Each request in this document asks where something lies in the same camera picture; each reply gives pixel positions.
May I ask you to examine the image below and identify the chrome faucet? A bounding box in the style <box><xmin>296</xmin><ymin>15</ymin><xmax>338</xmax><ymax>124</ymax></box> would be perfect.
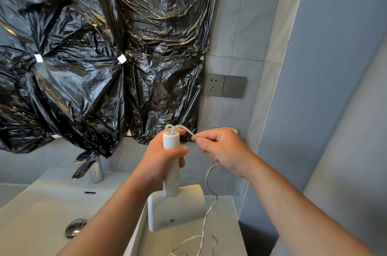
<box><xmin>90</xmin><ymin>156</ymin><xmax>105</xmax><ymax>184</ymax></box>

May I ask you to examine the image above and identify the chrome drain stopper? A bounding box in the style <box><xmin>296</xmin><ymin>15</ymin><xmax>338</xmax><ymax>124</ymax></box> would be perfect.
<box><xmin>65</xmin><ymin>219</ymin><xmax>88</xmax><ymax>238</ymax></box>

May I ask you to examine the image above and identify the grey wall switch plate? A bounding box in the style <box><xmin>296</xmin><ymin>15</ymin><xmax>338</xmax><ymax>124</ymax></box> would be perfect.
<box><xmin>222</xmin><ymin>75</ymin><xmax>247</xmax><ymax>99</ymax></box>

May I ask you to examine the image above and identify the person's left forearm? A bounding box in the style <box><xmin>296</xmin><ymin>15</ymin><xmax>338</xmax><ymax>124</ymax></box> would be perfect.
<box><xmin>57</xmin><ymin>171</ymin><xmax>158</xmax><ymax>256</ymax></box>

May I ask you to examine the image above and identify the white hair dryer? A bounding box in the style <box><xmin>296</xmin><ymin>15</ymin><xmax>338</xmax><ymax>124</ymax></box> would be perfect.
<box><xmin>147</xmin><ymin>127</ymin><xmax>207</xmax><ymax>233</ymax></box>

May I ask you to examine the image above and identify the white sink basin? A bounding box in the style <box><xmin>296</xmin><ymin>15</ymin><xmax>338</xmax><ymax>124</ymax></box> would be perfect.
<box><xmin>0</xmin><ymin>167</ymin><xmax>149</xmax><ymax>256</ymax></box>

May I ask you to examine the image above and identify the white power cord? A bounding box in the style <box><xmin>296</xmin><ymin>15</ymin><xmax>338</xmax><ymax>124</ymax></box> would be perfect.
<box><xmin>165</xmin><ymin>124</ymin><xmax>219</xmax><ymax>256</ymax></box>

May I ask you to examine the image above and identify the person's left hand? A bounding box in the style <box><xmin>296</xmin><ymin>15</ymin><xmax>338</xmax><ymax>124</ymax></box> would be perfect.
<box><xmin>133</xmin><ymin>128</ymin><xmax>189</xmax><ymax>194</ymax></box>

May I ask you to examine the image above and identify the grey wall socket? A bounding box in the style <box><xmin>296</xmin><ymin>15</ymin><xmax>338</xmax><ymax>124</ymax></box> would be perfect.
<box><xmin>204</xmin><ymin>73</ymin><xmax>226</xmax><ymax>97</ymax></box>

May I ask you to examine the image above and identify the person's right hand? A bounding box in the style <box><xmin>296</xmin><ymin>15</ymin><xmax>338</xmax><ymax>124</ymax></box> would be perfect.
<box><xmin>192</xmin><ymin>128</ymin><xmax>253</xmax><ymax>178</ymax></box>

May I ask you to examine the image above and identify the person's right forearm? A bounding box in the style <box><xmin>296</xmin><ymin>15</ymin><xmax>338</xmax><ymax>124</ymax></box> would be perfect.
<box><xmin>240</xmin><ymin>154</ymin><xmax>377</xmax><ymax>256</ymax></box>

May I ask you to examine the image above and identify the black plastic sheet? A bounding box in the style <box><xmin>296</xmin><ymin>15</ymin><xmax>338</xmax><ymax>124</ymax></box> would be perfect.
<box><xmin>0</xmin><ymin>0</ymin><xmax>128</xmax><ymax>180</ymax></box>
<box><xmin>107</xmin><ymin>0</ymin><xmax>221</xmax><ymax>57</ymax></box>
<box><xmin>123</xmin><ymin>49</ymin><xmax>207</xmax><ymax>145</ymax></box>

